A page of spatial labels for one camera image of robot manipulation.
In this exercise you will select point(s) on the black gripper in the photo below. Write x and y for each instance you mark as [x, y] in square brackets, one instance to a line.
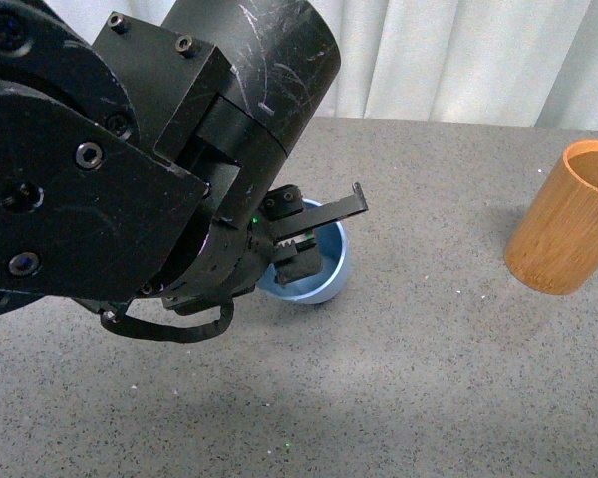
[282, 234]

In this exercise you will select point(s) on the bamboo chopstick holder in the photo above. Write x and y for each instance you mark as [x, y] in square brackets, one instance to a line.
[554, 249]

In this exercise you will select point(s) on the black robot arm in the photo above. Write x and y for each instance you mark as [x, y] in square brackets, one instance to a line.
[137, 165]

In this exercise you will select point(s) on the white pleated curtain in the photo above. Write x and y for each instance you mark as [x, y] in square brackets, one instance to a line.
[513, 63]

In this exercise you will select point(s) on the blue plastic cup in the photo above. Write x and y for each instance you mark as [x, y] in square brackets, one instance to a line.
[333, 246]

